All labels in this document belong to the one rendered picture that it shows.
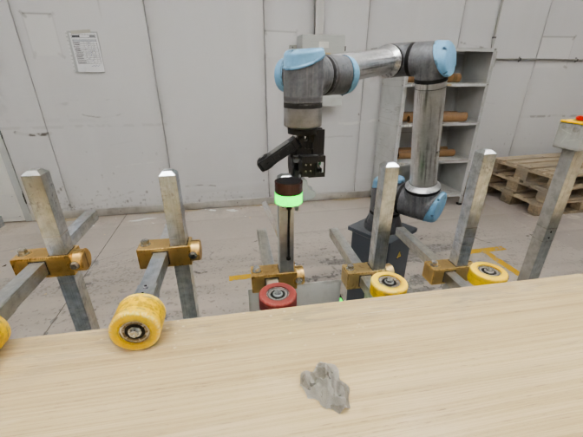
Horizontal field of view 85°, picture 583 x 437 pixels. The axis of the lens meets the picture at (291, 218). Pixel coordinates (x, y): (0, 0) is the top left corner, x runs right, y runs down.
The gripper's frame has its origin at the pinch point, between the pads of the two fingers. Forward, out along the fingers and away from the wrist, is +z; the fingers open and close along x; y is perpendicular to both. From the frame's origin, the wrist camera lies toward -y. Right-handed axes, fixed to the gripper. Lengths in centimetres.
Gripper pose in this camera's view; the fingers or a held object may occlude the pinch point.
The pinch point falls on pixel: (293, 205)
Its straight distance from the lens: 84.2
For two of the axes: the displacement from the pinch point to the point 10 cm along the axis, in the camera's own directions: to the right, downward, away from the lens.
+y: 9.9, -0.7, 1.6
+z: 0.0, 9.1, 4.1
